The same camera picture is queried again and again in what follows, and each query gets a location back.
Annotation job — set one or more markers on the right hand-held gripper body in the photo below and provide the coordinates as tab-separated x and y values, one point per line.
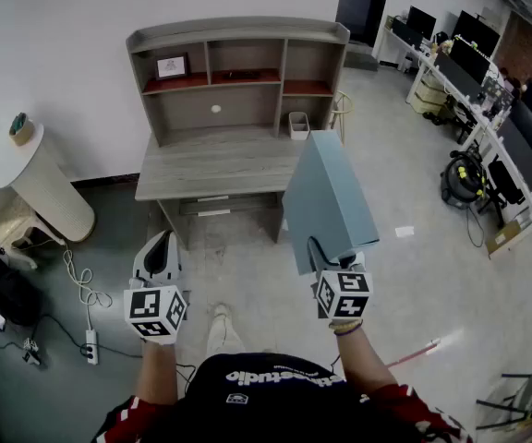
344	293

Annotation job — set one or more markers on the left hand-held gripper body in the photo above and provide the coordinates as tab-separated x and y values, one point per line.
155	309

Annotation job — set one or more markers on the grey wooden desk shelf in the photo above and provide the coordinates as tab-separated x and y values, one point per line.
238	109

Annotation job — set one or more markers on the person's left forearm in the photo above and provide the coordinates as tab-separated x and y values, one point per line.
155	372

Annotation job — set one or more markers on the person's right forearm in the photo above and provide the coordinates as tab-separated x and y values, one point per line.
363	358

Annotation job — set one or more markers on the grey wooden drawer with handle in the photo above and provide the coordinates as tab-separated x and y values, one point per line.
247	198
247	209

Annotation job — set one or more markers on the grey wooden table top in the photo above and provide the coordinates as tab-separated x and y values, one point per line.
210	169

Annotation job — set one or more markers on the black computer monitor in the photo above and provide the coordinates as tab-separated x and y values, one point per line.
421	22
476	30
469	60

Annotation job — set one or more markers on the person's leg with pale shoe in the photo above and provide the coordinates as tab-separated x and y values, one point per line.
222	335

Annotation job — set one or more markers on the white power strip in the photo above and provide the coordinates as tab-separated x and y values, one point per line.
92	346

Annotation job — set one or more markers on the round white side table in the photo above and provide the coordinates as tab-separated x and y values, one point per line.
49	192

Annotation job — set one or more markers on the person's black and red shirt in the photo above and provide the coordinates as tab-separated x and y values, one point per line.
284	409

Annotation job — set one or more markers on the white desktop bin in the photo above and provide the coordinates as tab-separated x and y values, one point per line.
299	127

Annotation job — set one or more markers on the black and yellow vacuum cleaner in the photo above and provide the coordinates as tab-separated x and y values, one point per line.
462	178

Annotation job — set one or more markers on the cream ornate chair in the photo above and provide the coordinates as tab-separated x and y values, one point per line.
14	229

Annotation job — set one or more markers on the light wooden chair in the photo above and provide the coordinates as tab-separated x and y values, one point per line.
342	109

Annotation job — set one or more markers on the black backpack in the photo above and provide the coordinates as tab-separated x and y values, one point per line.
3	289

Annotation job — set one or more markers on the flat cardboard box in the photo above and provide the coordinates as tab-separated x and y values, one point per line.
508	238

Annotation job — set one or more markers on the cream storage crates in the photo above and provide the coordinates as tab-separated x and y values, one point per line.
427	97

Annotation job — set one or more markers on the brown tape roll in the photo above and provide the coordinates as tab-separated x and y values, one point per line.
21	129

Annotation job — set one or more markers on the dark door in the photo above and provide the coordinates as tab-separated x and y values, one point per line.
360	3

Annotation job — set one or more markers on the black picture frame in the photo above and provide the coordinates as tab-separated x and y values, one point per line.
172	66

